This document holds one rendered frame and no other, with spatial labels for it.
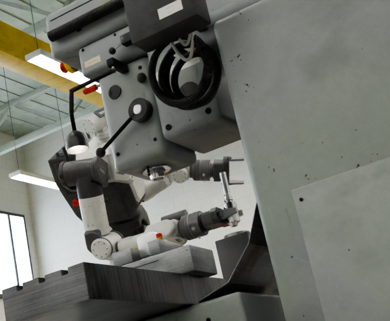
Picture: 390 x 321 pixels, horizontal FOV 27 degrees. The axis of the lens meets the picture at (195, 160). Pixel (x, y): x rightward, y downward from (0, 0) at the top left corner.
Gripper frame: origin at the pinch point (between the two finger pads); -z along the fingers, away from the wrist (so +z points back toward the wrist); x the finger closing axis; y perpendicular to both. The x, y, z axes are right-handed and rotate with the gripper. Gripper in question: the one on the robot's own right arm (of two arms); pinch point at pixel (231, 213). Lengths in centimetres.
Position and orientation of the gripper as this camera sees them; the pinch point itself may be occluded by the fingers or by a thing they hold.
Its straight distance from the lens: 272.2
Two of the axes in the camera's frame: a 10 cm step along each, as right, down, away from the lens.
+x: 4.3, 2.0, 8.8
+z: -8.8, 3.1, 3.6
